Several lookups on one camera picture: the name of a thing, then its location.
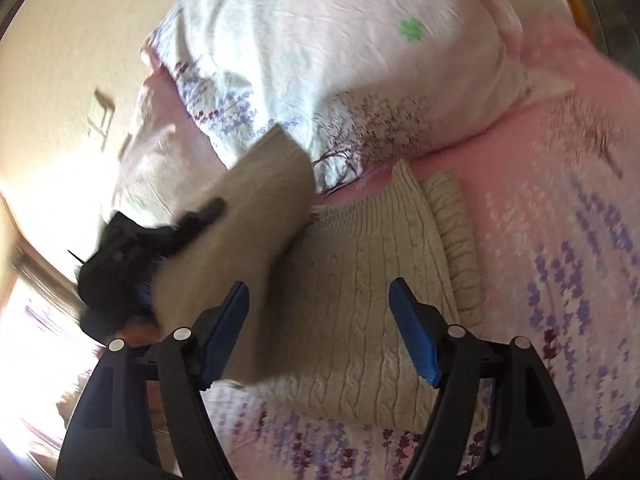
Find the light window curtain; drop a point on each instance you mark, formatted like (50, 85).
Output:
(30, 280)

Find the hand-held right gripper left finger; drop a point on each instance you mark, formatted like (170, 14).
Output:
(227, 330)

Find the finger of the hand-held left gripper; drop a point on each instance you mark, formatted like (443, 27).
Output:
(145, 297)
(200, 216)

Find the pink floral bed sheet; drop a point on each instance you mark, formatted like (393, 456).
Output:
(550, 260)

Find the pink floral pillow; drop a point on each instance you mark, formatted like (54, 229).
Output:
(150, 155)

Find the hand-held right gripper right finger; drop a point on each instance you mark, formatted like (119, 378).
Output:
(415, 330)

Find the white tree-print pillow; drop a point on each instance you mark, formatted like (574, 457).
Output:
(350, 60)

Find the wall light switch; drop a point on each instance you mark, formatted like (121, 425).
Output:
(100, 111)

